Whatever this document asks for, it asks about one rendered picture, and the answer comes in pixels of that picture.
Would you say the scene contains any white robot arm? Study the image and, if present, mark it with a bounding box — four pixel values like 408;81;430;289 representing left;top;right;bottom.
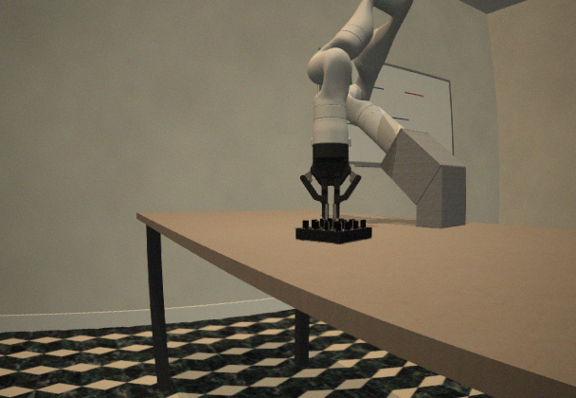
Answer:
307;0;413;153

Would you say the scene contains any black knob box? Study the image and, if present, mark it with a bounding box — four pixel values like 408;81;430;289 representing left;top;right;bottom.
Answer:
296;218;372;244

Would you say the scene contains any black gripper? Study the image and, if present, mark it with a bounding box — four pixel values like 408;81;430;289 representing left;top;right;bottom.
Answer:
300;143;361;221

